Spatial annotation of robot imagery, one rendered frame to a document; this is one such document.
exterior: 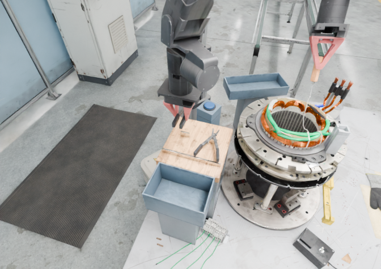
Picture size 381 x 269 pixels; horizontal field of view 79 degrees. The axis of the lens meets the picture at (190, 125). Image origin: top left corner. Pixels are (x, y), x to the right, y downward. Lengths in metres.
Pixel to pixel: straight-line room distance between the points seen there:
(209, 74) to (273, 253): 0.65
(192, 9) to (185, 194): 0.49
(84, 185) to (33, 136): 0.86
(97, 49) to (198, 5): 2.36
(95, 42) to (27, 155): 1.26
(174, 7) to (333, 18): 0.36
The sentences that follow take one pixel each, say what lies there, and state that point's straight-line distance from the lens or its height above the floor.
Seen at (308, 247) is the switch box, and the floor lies 0.83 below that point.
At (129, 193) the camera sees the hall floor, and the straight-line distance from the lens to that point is 1.89.
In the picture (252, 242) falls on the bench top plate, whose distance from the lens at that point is 0.90.
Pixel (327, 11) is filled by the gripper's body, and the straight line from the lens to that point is 0.64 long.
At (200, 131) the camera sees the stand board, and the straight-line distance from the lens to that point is 0.75.
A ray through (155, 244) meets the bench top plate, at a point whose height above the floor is 0.78.
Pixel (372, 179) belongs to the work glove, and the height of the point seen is 0.79.
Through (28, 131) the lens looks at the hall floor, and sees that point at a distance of 2.72.
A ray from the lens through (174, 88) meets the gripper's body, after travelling 0.53.
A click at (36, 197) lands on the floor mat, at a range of 2.14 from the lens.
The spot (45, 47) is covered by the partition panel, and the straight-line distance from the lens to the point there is 2.94.
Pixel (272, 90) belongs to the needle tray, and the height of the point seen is 1.05.
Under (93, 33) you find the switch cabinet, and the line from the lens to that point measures 2.69.
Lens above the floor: 1.61
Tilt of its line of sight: 45 degrees down
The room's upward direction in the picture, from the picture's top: straight up
